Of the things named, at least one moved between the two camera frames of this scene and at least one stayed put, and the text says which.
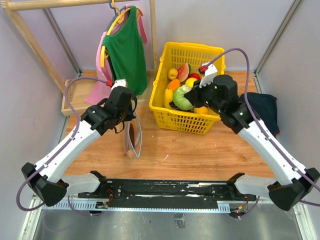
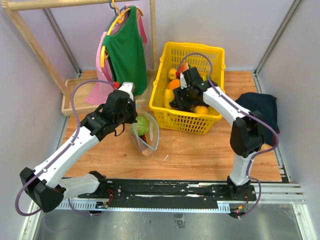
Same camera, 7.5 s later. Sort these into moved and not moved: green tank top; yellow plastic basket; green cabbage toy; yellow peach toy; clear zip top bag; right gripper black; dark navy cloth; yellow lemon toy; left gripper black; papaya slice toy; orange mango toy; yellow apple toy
Moved: clear zip top bag; papaya slice toy; yellow apple toy; green cabbage toy
Not moved: yellow lemon toy; dark navy cloth; yellow peach toy; right gripper black; orange mango toy; green tank top; yellow plastic basket; left gripper black
